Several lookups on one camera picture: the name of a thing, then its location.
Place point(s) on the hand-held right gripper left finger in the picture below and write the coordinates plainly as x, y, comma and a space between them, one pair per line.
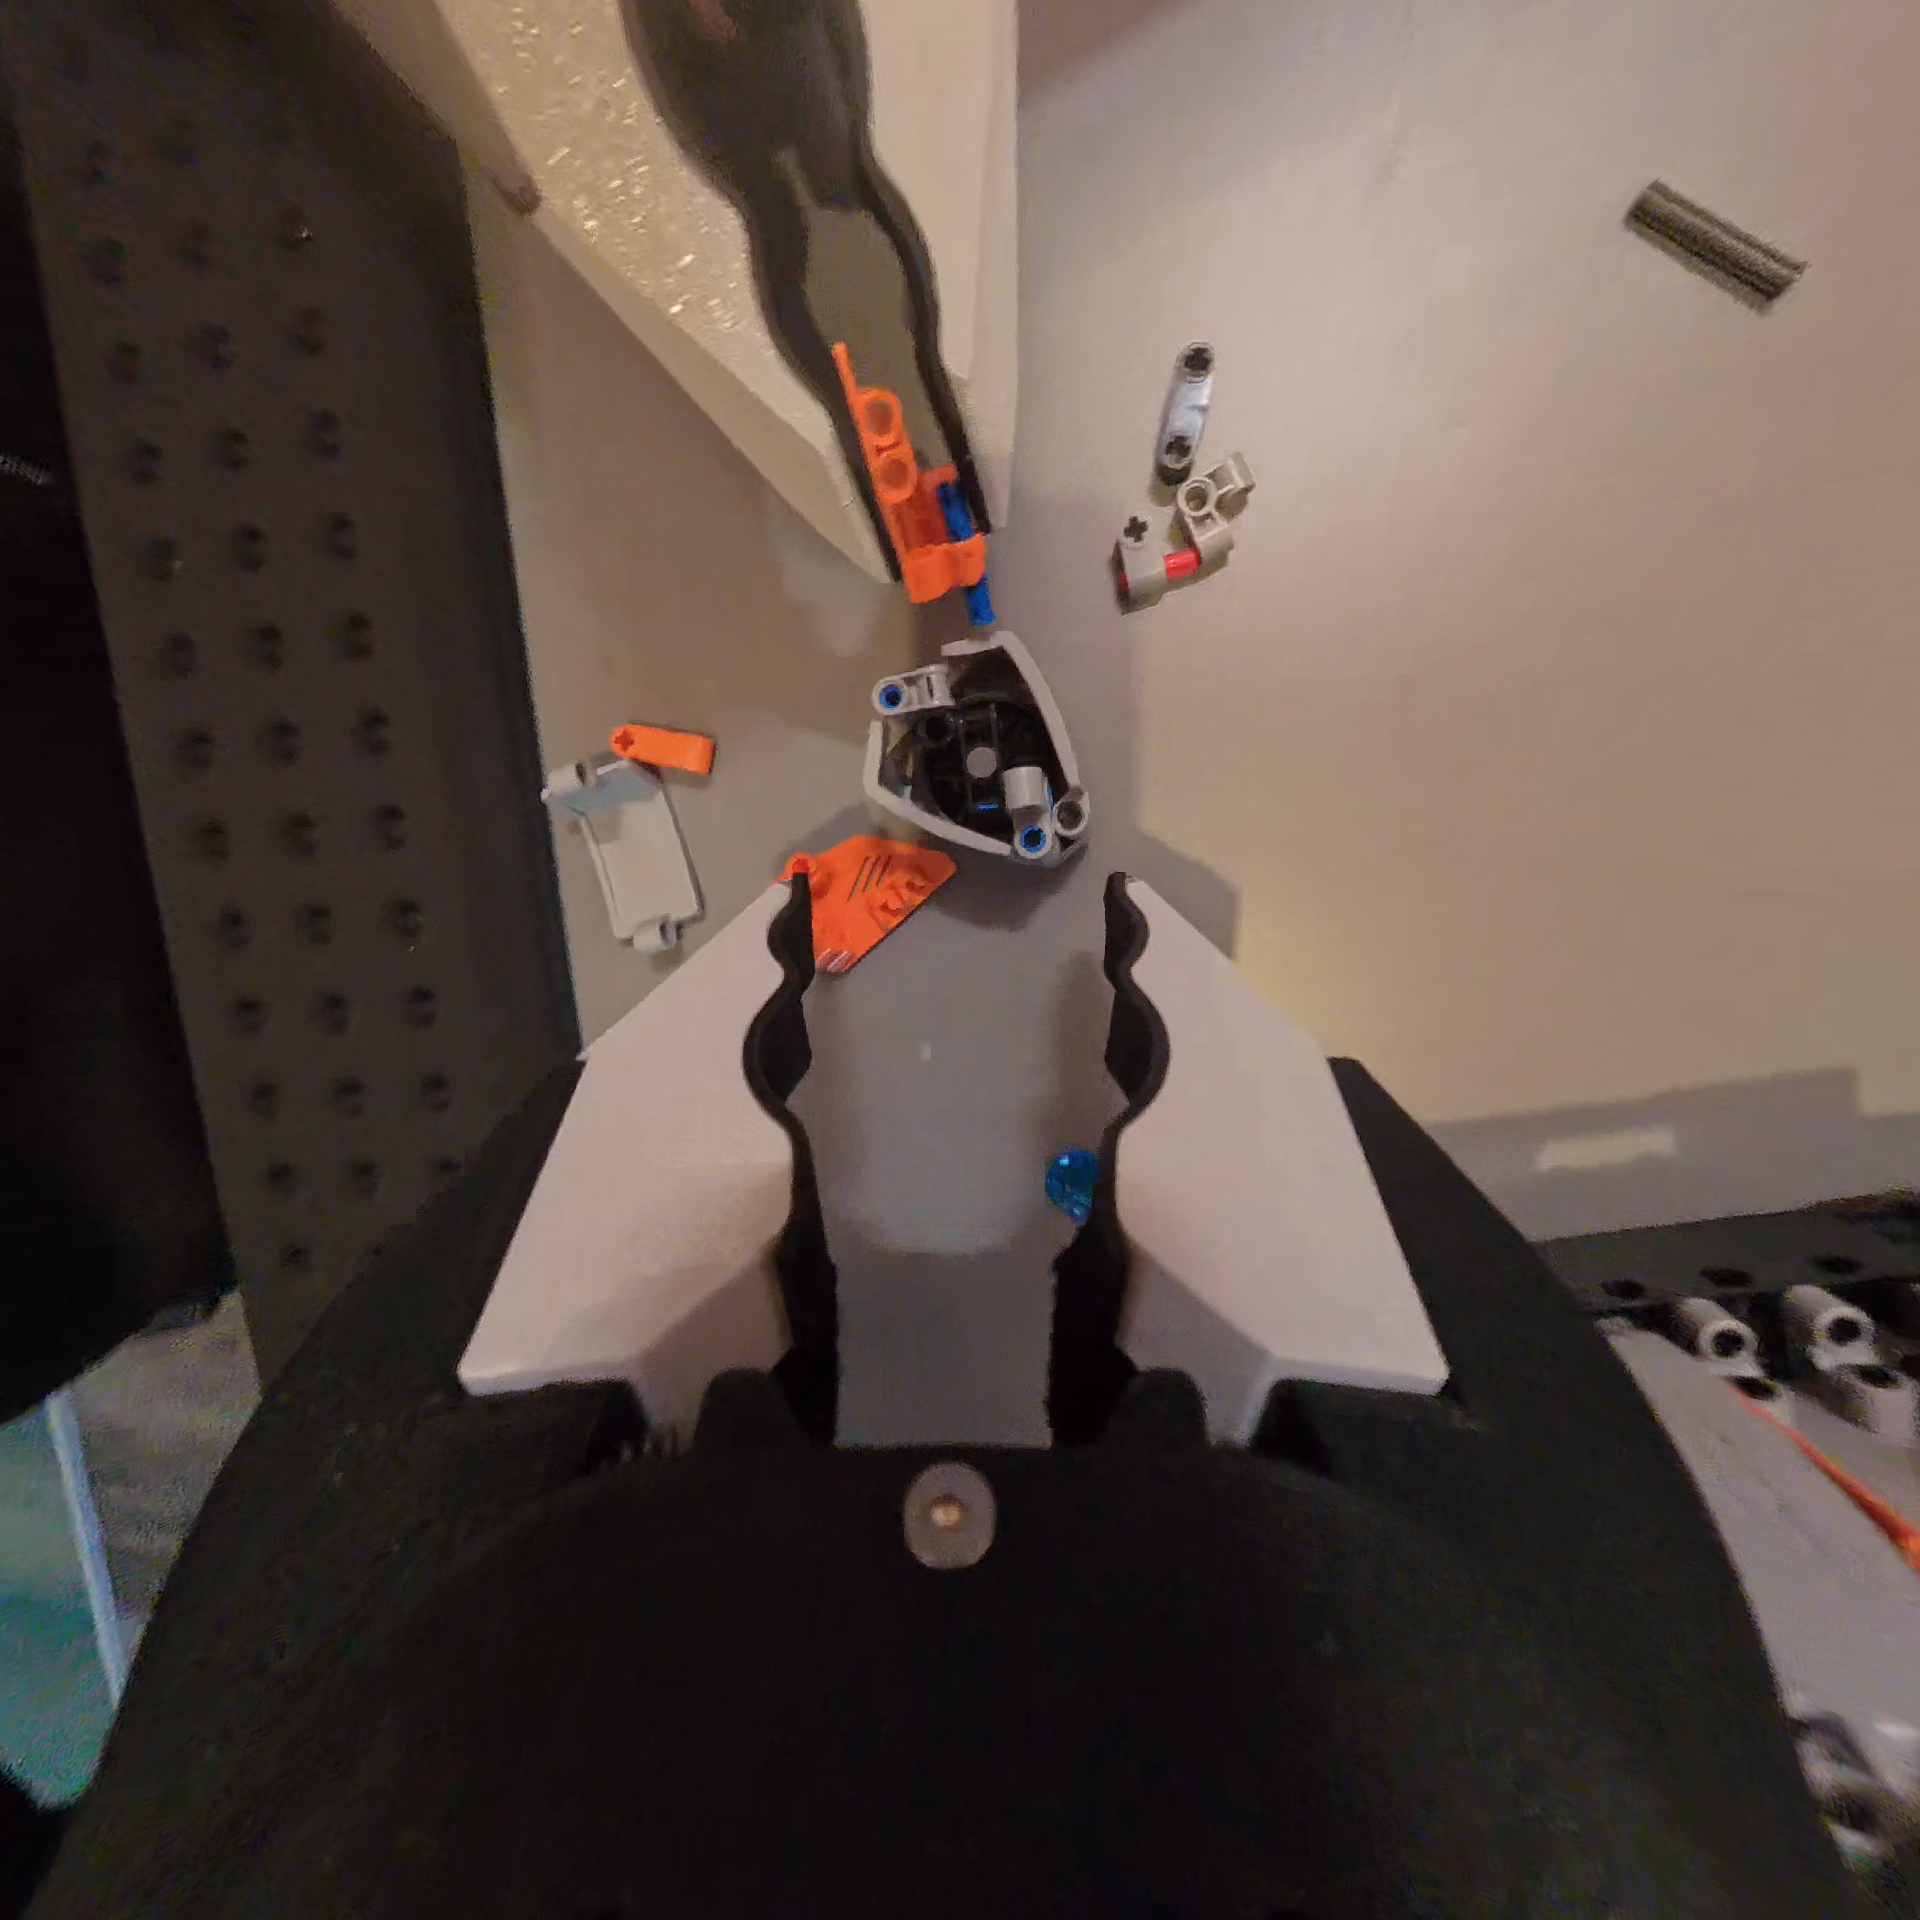
660, 1184

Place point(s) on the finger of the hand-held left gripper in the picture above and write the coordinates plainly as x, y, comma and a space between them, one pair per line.
645, 194
967, 181

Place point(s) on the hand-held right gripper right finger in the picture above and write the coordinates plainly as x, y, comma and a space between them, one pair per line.
1259, 1201

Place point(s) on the orange angled toy beam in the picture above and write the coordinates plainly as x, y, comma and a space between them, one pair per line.
900, 494

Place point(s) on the blue toy connector pin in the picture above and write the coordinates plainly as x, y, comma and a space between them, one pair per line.
978, 600

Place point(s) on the grey curved toy shell assembly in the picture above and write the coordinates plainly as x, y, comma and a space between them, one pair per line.
967, 750

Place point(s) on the clear blue round toy stud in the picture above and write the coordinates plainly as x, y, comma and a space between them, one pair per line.
1073, 1184

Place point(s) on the grey thin toy liftarm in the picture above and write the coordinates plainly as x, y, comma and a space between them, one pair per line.
1185, 413

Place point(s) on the grey flat toy panel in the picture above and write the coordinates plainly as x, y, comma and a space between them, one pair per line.
639, 855

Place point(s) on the orange wedge toy panel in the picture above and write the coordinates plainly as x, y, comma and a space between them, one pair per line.
868, 893

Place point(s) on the small orange toy beam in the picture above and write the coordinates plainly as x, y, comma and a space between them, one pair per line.
668, 750

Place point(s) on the grey toy connector red axle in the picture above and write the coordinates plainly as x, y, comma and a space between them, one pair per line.
1162, 570

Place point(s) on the grey and orange toy robot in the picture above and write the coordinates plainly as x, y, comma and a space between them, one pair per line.
1816, 1328

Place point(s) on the black toy axle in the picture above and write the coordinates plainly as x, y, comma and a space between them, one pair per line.
1716, 248

